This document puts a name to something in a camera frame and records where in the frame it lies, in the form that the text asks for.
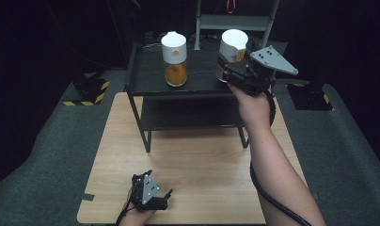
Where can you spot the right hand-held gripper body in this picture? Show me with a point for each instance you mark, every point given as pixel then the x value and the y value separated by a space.
pixel 271 61

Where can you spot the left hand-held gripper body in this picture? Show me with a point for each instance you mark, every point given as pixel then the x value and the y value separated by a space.
pixel 147 190

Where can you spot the glass jar spouted white lid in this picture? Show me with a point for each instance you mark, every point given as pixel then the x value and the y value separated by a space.
pixel 232 44

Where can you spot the black two-tier shelf rack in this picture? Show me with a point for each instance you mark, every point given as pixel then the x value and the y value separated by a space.
pixel 197 113

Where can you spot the glass jar round white lid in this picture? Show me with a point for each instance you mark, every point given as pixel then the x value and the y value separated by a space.
pixel 174 59

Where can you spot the person's left hand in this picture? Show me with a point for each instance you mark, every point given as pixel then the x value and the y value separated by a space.
pixel 136 217

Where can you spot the person's right hand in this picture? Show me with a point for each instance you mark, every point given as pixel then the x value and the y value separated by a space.
pixel 254 108

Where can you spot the grey metal stand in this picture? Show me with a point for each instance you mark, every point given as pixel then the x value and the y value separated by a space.
pixel 233 22

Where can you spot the black base yellow striped tape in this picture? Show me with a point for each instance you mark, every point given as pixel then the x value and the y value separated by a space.
pixel 310 97
pixel 89 89

